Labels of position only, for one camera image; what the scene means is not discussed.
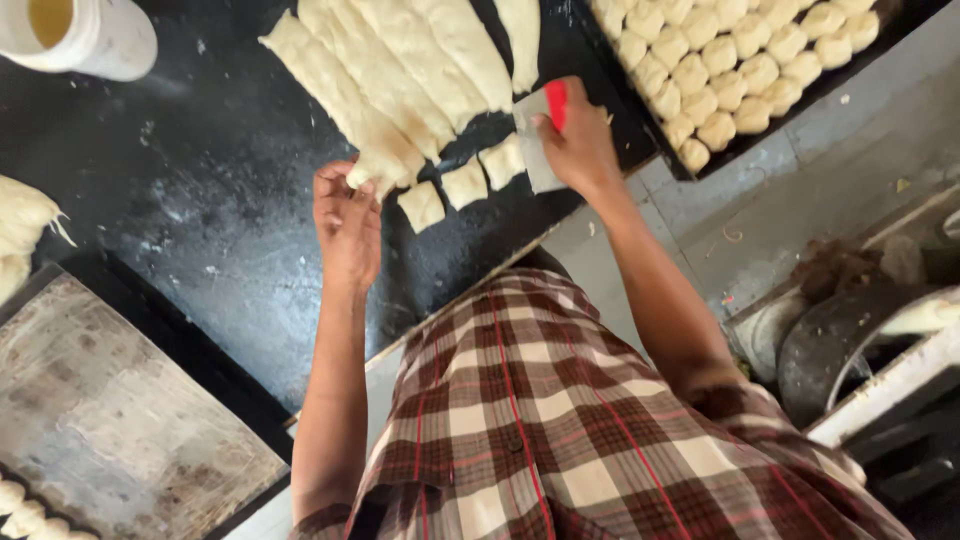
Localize person's right hand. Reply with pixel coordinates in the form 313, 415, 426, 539
533, 75, 626, 202

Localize dark round metal pan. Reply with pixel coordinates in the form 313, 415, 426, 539
775, 283, 948, 430

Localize large dough lump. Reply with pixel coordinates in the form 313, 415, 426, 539
0, 174, 78, 307

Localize person's left hand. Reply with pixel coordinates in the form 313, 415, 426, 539
312, 158, 384, 295

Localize white container with oil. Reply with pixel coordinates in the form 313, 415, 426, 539
0, 0, 159, 83

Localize red handled metal dough scraper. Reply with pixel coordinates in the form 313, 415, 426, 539
512, 78, 571, 195

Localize rows of round dough balls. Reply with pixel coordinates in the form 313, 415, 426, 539
590, 0, 881, 176

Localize dirty white metal machine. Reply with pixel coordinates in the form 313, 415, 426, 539
721, 183, 960, 451

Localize cut square dough piece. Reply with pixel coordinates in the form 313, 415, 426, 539
439, 156, 490, 212
477, 132, 528, 192
396, 180, 447, 234

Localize worn grey metal baking tray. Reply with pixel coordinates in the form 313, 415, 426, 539
0, 271, 291, 540

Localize group of pale dough rolls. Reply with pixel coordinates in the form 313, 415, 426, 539
0, 479, 100, 540

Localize long dough strip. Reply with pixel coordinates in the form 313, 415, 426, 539
492, 0, 542, 96
258, 9, 426, 198
408, 0, 516, 115
348, 0, 490, 135
297, 0, 456, 164

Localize brown checked shirt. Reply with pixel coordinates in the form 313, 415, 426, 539
288, 267, 918, 540

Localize black baking tray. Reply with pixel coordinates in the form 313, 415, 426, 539
58, 249, 295, 540

